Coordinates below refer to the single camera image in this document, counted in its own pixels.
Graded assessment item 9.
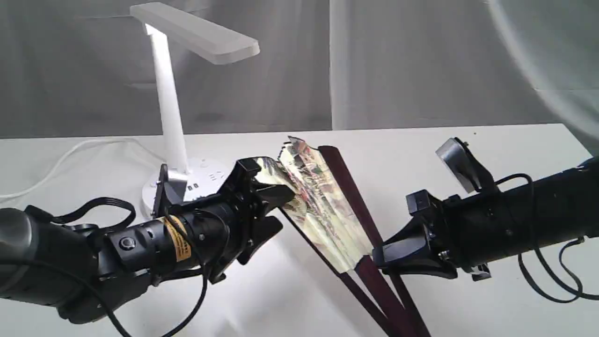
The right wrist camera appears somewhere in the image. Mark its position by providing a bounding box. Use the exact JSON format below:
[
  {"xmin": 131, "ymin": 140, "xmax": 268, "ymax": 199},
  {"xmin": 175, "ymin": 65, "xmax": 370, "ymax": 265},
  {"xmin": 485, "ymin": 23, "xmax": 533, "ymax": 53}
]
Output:
[{"xmin": 436, "ymin": 137, "xmax": 499, "ymax": 193}]

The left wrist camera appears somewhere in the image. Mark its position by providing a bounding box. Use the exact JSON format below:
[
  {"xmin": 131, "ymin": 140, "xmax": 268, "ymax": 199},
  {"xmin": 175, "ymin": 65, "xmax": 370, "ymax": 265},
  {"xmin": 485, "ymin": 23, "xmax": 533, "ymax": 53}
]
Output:
[{"xmin": 151, "ymin": 163, "xmax": 189, "ymax": 219}]

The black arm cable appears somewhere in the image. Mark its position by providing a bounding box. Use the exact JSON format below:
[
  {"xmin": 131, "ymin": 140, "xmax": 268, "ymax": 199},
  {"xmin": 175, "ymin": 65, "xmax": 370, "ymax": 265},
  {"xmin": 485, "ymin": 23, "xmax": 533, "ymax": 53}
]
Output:
[
  {"xmin": 494, "ymin": 173, "xmax": 599, "ymax": 304},
  {"xmin": 23, "ymin": 197, "xmax": 230, "ymax": 337}
]

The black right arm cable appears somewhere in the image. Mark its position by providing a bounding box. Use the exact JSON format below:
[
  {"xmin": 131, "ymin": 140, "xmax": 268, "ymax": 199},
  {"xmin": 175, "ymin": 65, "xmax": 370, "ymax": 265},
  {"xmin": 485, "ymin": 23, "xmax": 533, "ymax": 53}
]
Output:
[{"xmin": 494, "ymin": 173, "xmax": 599, "ymax": 304}]

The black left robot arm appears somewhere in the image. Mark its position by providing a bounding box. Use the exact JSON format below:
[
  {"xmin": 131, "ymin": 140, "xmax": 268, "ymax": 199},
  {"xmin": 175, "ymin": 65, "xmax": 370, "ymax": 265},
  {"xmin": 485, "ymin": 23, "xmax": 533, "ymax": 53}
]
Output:
[{"xmin": 0, "ymin": 158, "xmax": 295, "ymax": 324}]

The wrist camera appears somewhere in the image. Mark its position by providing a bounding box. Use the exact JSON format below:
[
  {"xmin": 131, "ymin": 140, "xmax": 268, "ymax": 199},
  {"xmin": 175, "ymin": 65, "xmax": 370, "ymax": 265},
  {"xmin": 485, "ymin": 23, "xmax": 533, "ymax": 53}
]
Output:
[
  {"xmin": 151, "ymin": 163, "xmax": 189, "ymax": 219},
  {"xmin": 436, "ymin": 137, "xmax": 499, "ymax": 193}
]

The white desk lamp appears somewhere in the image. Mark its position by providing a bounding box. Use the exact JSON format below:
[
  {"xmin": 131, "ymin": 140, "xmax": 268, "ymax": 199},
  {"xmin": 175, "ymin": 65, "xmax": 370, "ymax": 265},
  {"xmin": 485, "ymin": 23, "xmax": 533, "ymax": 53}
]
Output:
[{"xmin": 129, "ymin": 2, "xmax": 260, "ymax": 216}]

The white power cable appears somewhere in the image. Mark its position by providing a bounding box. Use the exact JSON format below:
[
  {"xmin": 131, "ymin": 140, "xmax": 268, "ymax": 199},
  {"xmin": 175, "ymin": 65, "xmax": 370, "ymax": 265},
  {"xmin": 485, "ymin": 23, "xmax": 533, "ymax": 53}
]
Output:
[{"xmin": 0, "ymin": 137, "xmax": 168, "ymax": 201}]

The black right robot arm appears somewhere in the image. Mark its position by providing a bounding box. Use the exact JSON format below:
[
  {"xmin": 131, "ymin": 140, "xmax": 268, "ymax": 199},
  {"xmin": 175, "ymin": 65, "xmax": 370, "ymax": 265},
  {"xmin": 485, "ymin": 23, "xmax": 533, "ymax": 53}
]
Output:
[{"xmin": 372, "ymin": 157, "xmax": 599, "ymax": 281}]

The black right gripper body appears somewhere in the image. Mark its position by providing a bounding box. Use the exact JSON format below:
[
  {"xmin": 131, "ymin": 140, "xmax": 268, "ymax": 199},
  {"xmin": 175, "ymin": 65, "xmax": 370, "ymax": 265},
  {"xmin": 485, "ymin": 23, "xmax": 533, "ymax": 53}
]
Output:
[{"xmin": 406, "ymin": 190, "xmax": 509, "ymax": 281}]

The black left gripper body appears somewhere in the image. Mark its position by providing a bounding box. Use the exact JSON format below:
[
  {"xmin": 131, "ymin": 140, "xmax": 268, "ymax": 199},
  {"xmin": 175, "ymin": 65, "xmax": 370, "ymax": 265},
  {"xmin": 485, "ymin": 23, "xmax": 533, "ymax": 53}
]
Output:
[{"xmin": 165, "ymin": 158, "xmax": 261, "ymax": 284}]

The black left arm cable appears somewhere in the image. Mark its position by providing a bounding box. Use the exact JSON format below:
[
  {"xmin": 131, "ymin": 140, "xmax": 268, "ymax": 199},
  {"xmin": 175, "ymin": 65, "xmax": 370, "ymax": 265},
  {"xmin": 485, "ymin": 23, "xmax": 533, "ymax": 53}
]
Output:
[{"xmin": 23, "ymin": 197, "xmax": 230, "ymax": 337}]

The painted folding paper fan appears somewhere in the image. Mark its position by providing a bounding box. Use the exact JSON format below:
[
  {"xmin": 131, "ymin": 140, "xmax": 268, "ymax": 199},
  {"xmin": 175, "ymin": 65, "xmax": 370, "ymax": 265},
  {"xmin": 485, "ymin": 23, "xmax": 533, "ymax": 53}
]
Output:
[{"xmin": 253, "ymin": 136, "xmax": 430, "ymax": 337}]

